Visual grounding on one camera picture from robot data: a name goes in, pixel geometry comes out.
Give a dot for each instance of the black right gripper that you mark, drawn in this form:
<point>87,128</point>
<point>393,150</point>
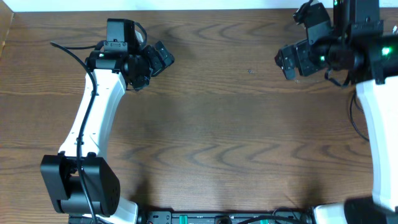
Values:
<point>302,49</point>

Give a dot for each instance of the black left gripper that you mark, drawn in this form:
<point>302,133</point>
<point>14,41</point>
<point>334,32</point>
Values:
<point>160,63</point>

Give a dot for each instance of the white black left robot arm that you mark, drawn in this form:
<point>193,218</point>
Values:
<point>78,178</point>

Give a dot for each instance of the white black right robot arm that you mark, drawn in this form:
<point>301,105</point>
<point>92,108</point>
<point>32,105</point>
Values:
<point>353,39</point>

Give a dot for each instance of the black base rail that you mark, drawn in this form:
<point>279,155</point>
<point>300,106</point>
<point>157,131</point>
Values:
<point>278,216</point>

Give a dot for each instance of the cardboard panel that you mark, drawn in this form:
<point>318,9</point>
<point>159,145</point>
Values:
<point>6,18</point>

